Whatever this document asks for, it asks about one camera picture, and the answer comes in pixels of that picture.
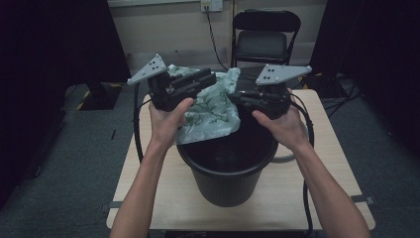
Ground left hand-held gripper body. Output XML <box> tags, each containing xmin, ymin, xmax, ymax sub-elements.
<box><xmin>127</xmin><ymin>54</ymin><xmax>196</xmax><ymax>112</ymax></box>

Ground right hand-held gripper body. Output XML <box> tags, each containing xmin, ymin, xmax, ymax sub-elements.
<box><xmin>254</xmin><ymin>63</ymin><xmax>313</xmax><ymax>120</ymax></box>

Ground clear green-printed plastic bag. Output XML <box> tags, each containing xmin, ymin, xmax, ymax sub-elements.
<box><xmin>166</xmin><ymin>63</ymin><xmax>242</xmax><ymax>146</ymax></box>

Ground black ribbed trash bin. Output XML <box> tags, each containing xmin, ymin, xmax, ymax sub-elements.
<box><xmin>176</xmin><ymin>102</ymin><xmax>279</xmax><ymax>208</ymax></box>

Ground person's right hand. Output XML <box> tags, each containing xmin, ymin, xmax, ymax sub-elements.
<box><xmin>252</xmin><ymin>87</ymin><xmax>311</xmax><ymax>153</ymax></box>

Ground person's left hand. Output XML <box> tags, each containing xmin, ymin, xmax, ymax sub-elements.
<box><xmin>148</xmin><ymin>97</ymin><xmax>195</xmax><ymax>152</ymax></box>

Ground black stand base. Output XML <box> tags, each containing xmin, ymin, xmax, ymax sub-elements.
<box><xmin>75</xmin><ymin>81</ymin><xmax>124</xmax><ymax>112</ymax></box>
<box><xmin>298</xmin><ymin>73</ymin><xmax>338</xmax><ymax>98</ymax></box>

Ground black folding chair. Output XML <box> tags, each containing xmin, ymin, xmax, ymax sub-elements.
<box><xmin>231</xmin><ymin>9</ymin><xmax>302</xmax><ymax>68</ymax></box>

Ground black curtain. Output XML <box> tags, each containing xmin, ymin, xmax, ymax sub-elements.
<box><xmin>310</xmin><ymin>0</ymin><xmax>420</xmax><ymax>157</ymax></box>
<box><xmin>0</xmin><ymin>0</ymin><xmax>132</xmax><ymax>209</ymax></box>

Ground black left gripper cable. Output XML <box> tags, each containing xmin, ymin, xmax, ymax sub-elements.
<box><xmin>133</xmin><ymin>82</ymin><xmax>153</xmax><ymax>164</ymax></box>

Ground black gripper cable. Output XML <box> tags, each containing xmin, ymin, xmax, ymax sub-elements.
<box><xmin>133</xmin><ymin>82</ymin><xmax>153</xmax><ymax>164</ymax></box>
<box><xmin>290</xmin><ymin>93</ymin><xmax>315</xmax><ymax>238</ymax></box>

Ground black power cable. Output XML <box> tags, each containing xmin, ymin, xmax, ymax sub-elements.
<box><xmin>205</xmin><ymin>5</ymin><xmax>231</xmax><ymax>71</ymax></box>

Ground bundle of black floor cables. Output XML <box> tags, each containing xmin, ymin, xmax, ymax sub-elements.
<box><xmin>321</xmin><ymin>75</ymin><xmax>363</xmax><ymax>118</ymax></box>

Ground white wall socket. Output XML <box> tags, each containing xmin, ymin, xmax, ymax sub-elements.
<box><xmin>200</xmin><ymin>0</ymin><xmax>224</xmax><ymax>13</ymax></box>

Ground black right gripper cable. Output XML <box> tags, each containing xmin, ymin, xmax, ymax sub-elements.
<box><xmin>290</xmin><ymin>93</ymin><xmax>315</xmax><ymax>238</ymax></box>

